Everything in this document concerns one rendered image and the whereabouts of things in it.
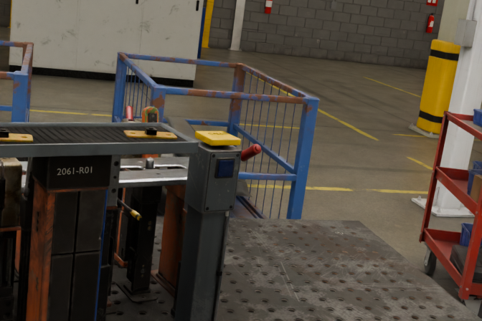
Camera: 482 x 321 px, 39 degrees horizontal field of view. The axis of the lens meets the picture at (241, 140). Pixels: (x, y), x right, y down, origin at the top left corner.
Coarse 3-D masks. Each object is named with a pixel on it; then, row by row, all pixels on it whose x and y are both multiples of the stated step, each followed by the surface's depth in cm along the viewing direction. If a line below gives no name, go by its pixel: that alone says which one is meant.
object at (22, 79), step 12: (24, 48) 395; (24, 60) 328; (0, 72) 287; (12, 72) 289; (24, 72) 290; (24, 84) 290; (24, 96) 291; (0, 108) 402; (12, 108) 291; (24, 108) 292; (12, 120) 292; (24, 120) 294
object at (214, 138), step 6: (198, 132) 121; (204, 132) 121; (210, 132) 122; (216, 132) 122; (222, 132) 123; (198, 138) 120; (204, 138) 118; (210, 138) 117; (216, 138) 117; (222, 138) 118; (228, 138) 119; (234, 138) 119; (210, 144) 117; (216, 144) 117; (222, 144) 118; (228, 144) 118; (234, 144) 119
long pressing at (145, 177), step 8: (120, 160) 156; (128, 160) 157; (136, 160) 157; (144, 160) 158; (160, 160) 160; (168, 160) 161; (176, 160) 162; (184, 160) 163; (24, 168) 141; (144, 168) 152; (184, 168) 156; (24, 176) 136; (120, 176) 144; (128, 176) 145; (136, 176) 145; (144, 176) 146; (152, 176) 147; (160, 176) 148; (168, 176) 147; (176, 176) 148; (184, 176) 149; (24, 184) 130; (120, 184) 140; (128, 184) 141; (136, 184) 142; (144, 184) 143; (152, 184) 144; (160, 184) 145; (168, 184) 146; (176, 184) 147; (184, 184) 148
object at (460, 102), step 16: (480, 0) 473; (480, 16) 473; (464, 32) 476; (480, 32) 475; (464, 48) 487; (480, 48) 478; (464, 64) 486; (480, 64) 482; (464, 80) 485; (480, 80) 485; (464, 96) 485; (480, 96) 488; (464, 112) 488; (448, 128) 500; (448, 144) 499; (464, 144) 494; (448, 160) 497; (464, 160) 498; (448, 192) 501; (432, 208) 504; (448, 208) 504; (464, 208) 515
